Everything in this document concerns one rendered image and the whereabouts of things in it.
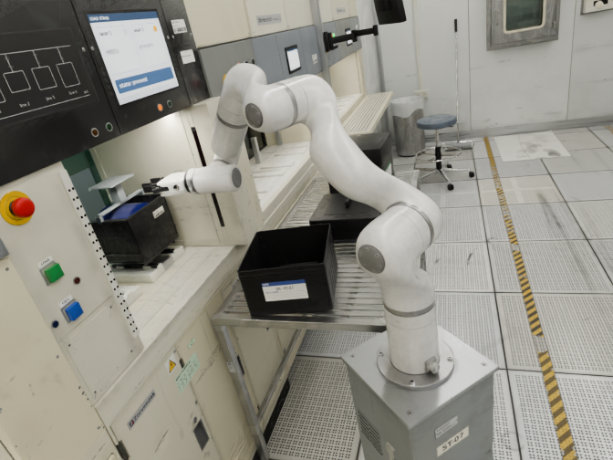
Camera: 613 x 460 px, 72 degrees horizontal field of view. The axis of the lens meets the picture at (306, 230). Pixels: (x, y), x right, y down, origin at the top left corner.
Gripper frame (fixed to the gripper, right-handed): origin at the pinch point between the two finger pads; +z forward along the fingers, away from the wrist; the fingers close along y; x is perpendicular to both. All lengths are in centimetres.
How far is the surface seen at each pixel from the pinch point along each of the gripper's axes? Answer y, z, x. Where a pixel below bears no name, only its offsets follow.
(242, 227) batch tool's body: 15.2, -19.6, -24.7
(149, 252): -6.9, 5.4, -21.6
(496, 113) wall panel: 424, -146, -93
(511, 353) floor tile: 58, -118, -119
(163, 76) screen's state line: 3.8, -14.6, 32.0
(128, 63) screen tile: -9.7, -14.5, 37.2
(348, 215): 38, -55, -33
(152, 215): 1.0, 5.3, -11.5
